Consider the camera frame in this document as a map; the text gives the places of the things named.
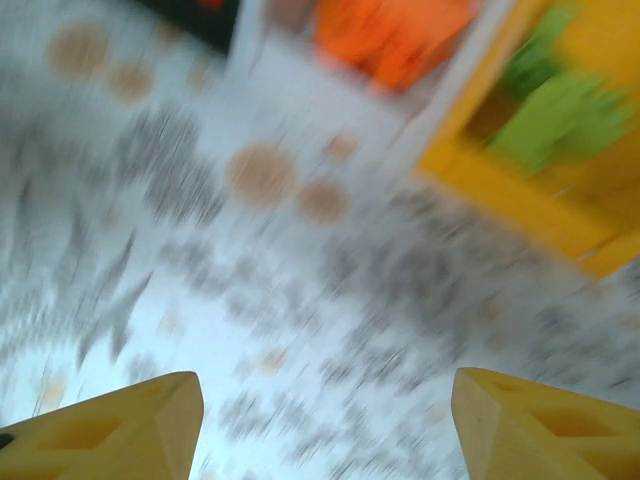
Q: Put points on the yellow plastic bin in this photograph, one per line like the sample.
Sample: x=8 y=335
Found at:
x=500 y=195

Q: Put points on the floral patterned tablecloth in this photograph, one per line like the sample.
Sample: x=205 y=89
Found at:
x=250 y=275

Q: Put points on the white translucent plastic bin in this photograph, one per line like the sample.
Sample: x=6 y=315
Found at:
x=290 y=65

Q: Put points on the green lego brick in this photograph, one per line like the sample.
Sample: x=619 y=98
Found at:
x=565 y=125
x=540 y=45

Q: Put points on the orange lego brick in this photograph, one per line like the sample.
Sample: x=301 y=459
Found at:
x=390 y=40

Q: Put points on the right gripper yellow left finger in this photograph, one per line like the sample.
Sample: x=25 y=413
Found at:
x=100 y=440

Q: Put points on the black plastic bin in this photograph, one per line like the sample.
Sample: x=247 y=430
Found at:
x=200 y=25

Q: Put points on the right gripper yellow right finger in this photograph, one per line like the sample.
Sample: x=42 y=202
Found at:
x=550 y=440

